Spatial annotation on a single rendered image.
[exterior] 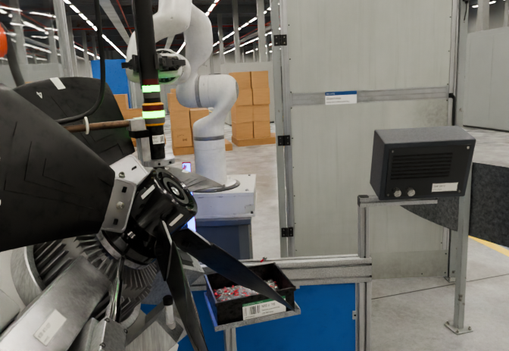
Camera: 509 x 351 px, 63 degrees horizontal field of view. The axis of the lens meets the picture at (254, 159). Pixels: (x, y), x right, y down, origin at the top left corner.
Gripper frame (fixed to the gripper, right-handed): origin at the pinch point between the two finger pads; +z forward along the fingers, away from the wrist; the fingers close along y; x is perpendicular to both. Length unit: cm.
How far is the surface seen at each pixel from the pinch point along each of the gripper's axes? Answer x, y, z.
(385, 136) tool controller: -22, -59, -34
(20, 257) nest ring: -33.0, 21.1, 17.1
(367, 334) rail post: -86, -54, -36
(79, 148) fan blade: -13.7, 6.1, 22.9
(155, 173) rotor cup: -20.5, -2.3, 11.1
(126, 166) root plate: -20.1, 5.0, 4.8
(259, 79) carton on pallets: 11, -40, -823
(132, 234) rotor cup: -31.2, 2.4, 13.5
